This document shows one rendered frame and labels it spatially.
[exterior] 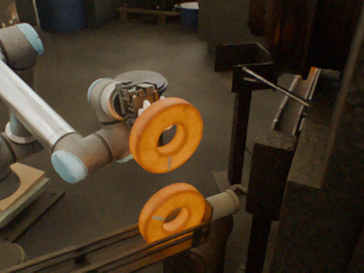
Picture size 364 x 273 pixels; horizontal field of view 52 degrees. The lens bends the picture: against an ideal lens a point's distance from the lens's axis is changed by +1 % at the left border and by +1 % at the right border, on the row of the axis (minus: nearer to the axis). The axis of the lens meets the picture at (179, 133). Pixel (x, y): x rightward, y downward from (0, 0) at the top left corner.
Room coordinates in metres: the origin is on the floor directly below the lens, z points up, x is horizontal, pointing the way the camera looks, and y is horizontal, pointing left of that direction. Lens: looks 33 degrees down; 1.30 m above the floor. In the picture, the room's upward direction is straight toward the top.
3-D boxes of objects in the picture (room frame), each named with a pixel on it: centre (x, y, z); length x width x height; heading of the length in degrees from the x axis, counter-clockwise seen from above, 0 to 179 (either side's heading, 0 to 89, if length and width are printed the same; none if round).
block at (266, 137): (0.76, -0.24, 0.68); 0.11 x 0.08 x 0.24; 66
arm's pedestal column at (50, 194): (1.34, 0.85, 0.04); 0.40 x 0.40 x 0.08; 66
